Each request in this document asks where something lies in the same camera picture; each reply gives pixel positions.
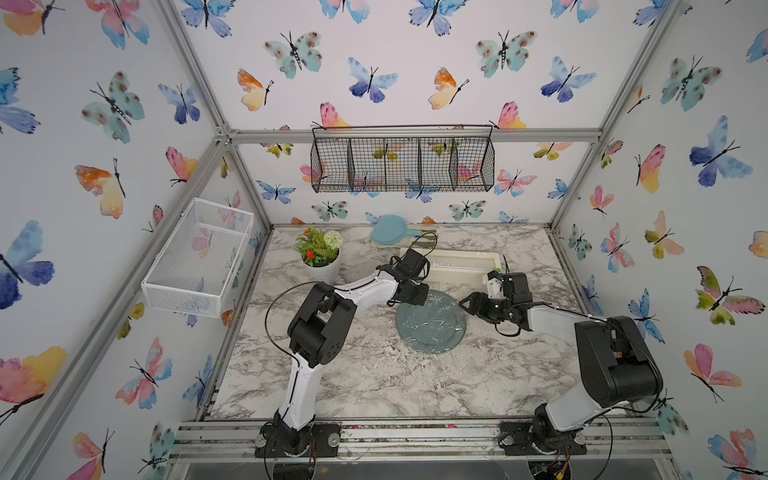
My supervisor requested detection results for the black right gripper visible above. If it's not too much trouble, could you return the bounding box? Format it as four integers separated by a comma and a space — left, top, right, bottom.
456, 290, 512, 323

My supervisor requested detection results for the cream plastic wrap dispenser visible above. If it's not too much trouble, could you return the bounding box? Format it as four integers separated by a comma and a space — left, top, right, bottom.
416, 248, 503, 291

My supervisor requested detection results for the blue-grey round plate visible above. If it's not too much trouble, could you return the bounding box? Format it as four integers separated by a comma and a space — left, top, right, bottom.
394, 289, 468, 355

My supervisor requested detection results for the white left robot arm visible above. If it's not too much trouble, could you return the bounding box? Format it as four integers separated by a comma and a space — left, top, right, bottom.
255, 248, 430, 459

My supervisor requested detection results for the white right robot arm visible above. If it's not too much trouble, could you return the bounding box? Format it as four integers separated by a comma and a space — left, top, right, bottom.
459, 271, 663, 454

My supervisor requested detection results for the light blue dustpan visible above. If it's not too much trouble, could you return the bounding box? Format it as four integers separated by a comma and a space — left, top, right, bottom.
370, 215, 424, 246

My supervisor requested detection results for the white pot with plant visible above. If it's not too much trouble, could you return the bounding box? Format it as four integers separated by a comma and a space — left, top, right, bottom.
296, 227, 344, 285

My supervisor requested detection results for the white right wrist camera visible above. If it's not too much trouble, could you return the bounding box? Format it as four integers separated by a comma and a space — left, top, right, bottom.
483, 270, 505, 299

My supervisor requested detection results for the black wire wall basket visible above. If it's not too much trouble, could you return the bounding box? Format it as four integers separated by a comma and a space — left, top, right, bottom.
305, 125, 496, 194

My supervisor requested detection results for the white mesh wall basket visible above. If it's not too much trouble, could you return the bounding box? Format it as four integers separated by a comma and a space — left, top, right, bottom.
141, 198, 254, 318

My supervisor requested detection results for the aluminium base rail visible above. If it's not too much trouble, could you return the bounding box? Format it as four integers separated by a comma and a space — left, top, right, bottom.
170, 417, 672, 463

